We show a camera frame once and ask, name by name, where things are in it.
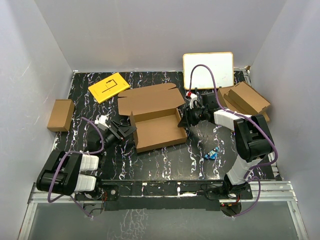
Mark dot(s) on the white board yellow frame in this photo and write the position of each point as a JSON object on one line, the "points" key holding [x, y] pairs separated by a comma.
{"points": [[206, 70]]}

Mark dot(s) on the cardboard box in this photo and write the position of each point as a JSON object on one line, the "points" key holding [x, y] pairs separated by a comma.
{"points": [[265, 116], [153, 110], [61, 115], [243, 99]]}

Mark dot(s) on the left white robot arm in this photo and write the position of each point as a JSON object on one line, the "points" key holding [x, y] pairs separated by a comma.
{"points": [[62, 174]]}

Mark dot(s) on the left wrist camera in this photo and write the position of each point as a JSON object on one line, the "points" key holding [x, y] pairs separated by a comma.
{"points": [[101, 123]]}

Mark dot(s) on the yellow pad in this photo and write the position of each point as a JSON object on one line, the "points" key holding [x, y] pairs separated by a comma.
{"points": [[108, 87]]}

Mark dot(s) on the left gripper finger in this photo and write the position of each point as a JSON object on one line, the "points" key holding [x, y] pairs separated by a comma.
{"points": [[126, 130], [117, 126]]}

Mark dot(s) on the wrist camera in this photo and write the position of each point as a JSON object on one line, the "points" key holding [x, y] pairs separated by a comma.
{"points": [[101, 123], [192, 97]]}

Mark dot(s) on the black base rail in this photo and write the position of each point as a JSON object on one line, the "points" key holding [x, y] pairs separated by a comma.
{"points": [[210, 195]]}

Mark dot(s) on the blue toy car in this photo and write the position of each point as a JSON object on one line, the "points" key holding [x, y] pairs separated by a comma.
{"points": [[213, 154]]}

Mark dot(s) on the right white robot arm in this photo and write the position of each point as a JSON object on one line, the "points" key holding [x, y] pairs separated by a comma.
{"points": [[253, 140]]}

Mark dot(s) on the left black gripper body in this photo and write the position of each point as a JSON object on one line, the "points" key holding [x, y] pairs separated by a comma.
{"points": [[111, 138]]}

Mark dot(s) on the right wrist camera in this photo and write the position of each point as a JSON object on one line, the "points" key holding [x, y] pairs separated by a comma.
{"points": [[192, 97]]}

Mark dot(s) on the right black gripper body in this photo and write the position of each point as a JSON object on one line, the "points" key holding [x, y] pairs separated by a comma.
{"points": [[195, 115]]}

